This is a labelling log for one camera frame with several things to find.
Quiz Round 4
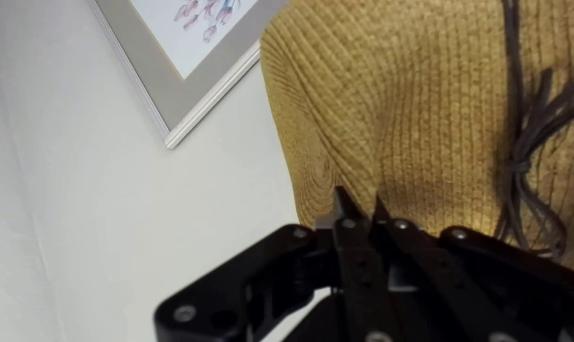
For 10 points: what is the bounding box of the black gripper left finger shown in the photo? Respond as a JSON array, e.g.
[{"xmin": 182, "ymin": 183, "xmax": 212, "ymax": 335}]
[{"xmin": 153, "ymin": 191, "xmax": 389, "ymax": 342}]

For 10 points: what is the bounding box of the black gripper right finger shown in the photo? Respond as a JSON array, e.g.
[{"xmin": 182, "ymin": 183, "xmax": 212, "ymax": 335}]
[{"xmin": 372, "ymin": 202, "xmax": 574, "ymax": 342}]

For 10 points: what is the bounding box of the tan straw hat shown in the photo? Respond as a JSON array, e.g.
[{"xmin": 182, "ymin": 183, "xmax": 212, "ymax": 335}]
[{"xmin": 258, "ymin": 0, "xmax": 574, "ymax": 278}]

